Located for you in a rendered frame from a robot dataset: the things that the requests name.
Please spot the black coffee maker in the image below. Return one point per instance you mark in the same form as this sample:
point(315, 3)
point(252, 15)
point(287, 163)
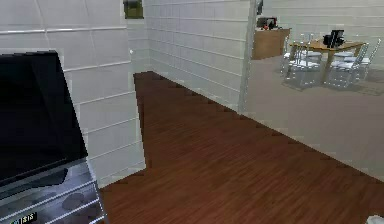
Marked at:
point(267, 22)

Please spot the brown wooden counter cabinet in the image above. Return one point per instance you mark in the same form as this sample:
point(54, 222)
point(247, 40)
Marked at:
point(268, 43)

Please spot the white metal chair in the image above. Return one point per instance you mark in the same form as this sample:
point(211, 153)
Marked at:
point(346, 68)
point(302, 68)
point(366, 59)
point(301, 50)

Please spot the wooden dining table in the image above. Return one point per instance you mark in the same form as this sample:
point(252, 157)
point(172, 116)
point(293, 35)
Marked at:
point(328, 47)

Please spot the black television set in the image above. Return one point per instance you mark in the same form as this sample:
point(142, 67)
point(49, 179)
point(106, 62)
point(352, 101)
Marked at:
point(33, 116)

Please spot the black box on table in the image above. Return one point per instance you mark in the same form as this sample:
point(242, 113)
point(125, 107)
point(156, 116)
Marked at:
point(333, 38)

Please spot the white object on floor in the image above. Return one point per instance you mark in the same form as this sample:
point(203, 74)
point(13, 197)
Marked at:
point(376, 220)

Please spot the green framed wall picture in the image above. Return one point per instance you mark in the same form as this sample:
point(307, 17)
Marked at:
point(133, 9)

